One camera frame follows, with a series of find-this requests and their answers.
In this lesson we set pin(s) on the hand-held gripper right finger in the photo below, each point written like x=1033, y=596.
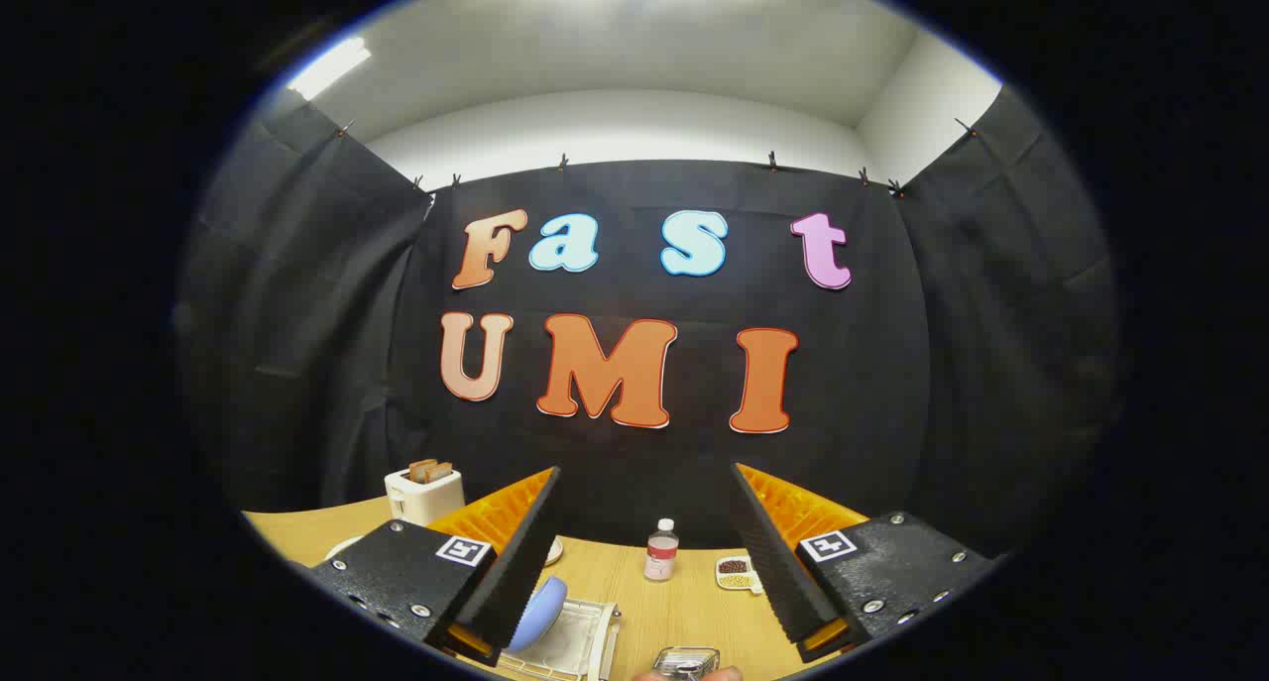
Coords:
x=778, y=572

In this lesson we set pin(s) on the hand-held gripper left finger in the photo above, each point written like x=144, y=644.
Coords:
x=520, y=572

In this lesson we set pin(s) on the blue plate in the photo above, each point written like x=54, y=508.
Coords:
x=540, y=612

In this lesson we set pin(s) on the white dish rack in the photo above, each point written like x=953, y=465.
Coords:
x=575, y=641

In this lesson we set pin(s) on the beige plate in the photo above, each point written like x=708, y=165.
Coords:
x=552, y=552

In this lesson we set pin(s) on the small white divided dish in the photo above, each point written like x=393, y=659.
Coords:
x=735, y=574

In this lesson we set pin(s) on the clear bottle with red label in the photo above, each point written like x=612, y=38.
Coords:
x=661, y=560

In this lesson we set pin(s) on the white toaster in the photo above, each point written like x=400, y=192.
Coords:
x=421, y=501

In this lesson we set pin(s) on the brown toast slice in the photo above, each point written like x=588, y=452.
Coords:
x=420, y=469
x=442, y=472

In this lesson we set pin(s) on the ceiling light panel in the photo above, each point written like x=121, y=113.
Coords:
x=327, y=66

